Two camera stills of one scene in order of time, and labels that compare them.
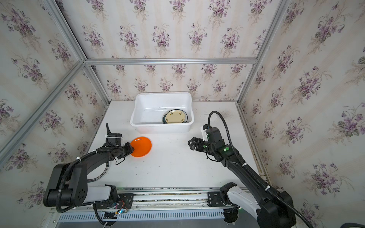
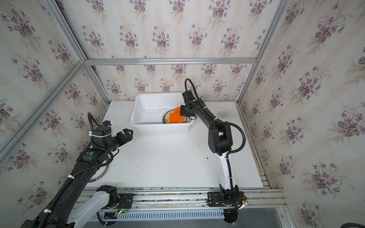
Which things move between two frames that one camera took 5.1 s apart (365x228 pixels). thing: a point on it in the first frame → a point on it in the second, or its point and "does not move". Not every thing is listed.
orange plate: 142,147 → 175,117
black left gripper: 128,147 → 128,137
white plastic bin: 148,109 does not move
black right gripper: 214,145 → 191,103
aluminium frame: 86,61 does not move
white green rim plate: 98,173 does not move
